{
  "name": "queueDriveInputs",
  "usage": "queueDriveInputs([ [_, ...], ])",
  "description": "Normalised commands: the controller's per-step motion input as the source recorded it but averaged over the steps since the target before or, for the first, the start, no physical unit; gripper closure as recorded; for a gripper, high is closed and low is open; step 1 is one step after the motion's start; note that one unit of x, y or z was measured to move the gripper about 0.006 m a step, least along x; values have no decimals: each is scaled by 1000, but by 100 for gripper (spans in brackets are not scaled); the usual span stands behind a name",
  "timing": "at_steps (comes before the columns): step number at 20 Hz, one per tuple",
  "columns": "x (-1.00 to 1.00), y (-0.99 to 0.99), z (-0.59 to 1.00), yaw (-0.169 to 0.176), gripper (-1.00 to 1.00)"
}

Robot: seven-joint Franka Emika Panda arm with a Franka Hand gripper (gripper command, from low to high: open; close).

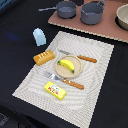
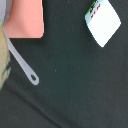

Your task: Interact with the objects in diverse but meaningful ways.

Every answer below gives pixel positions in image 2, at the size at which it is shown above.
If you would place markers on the salmon pink board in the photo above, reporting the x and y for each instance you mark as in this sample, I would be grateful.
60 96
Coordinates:
25 19

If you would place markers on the beige woven placemat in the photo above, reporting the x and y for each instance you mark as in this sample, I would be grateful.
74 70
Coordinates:
5 67

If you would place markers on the grey pan with handle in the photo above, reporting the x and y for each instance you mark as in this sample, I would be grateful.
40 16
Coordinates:
32 76

